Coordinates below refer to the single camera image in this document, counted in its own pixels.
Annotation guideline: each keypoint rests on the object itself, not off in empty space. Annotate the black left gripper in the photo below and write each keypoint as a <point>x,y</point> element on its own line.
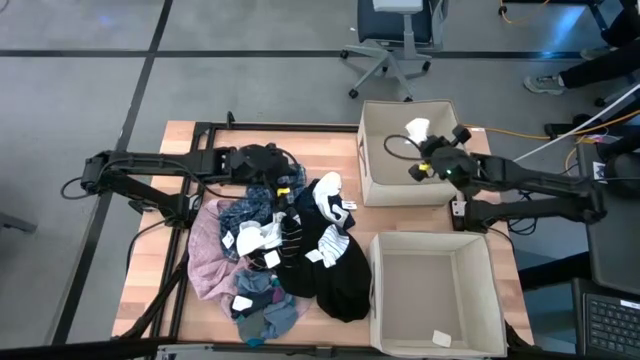
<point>262,162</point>

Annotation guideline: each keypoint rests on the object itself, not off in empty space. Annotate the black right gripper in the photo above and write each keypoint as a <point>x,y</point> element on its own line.
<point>450,162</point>

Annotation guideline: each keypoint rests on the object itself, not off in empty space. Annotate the blue plaid shirt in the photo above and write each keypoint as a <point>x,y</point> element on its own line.
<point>245,210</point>

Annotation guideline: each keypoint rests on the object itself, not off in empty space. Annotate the white sock with black heel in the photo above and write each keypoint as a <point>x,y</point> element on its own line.
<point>327,187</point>

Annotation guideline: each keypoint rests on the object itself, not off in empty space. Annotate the black sock with thin stripes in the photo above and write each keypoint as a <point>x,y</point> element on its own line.
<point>291,235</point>

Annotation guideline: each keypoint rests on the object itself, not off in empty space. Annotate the pink shirt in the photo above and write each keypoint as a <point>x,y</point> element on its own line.
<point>205,250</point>

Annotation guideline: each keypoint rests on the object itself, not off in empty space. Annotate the white sock with dark stripes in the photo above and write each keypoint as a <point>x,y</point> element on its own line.
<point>334,242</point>

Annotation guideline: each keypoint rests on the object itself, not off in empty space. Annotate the slate blue sock with label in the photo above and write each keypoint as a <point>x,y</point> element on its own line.
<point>252,281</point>

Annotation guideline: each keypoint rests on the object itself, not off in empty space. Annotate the purple garment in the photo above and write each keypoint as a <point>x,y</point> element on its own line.
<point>276,295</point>

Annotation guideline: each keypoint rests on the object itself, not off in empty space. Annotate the dark navy garment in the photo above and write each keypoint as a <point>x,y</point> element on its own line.
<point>262,306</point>

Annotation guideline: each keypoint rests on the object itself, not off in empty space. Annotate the black garment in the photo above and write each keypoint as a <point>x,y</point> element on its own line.
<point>345,290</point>

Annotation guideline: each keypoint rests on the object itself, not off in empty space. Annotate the blue-grey knit sock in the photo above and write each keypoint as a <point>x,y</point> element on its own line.
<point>280,317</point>

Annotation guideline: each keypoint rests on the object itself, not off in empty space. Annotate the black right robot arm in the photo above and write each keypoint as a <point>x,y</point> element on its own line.
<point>540,180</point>

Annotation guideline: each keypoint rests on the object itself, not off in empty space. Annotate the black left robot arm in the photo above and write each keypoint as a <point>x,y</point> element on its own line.
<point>150,161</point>

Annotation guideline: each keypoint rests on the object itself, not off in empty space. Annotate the beige fabric storage bin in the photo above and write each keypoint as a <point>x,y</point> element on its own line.
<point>425,290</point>
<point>395,177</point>

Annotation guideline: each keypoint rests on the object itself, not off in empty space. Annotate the office chair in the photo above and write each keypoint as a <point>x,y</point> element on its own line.
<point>395,22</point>

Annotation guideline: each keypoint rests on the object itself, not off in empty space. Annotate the black floor power strip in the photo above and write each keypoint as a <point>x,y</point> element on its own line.
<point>560,131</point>

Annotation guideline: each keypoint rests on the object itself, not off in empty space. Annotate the person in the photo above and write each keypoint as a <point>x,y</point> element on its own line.
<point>600,65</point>

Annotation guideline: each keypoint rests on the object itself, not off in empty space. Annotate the black curved object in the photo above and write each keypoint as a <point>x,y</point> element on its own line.
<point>622,172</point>

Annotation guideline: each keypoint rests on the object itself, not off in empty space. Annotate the white paper tag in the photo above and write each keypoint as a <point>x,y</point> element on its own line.
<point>441,338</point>

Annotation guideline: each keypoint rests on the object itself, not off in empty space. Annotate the black side desk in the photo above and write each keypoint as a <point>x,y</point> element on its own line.
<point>615,235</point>

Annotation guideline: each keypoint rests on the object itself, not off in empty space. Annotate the grey furniture foot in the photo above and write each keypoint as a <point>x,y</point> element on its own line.
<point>15,222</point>

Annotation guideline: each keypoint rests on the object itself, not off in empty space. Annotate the black laptop keyboard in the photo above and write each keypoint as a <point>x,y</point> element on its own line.
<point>610,325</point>

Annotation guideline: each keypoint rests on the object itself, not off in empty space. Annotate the black rig crossbar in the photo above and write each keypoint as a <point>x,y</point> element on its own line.
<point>75,350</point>

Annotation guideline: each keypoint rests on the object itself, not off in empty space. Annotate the black desk leg frame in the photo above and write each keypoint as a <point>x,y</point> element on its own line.
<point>597,17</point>

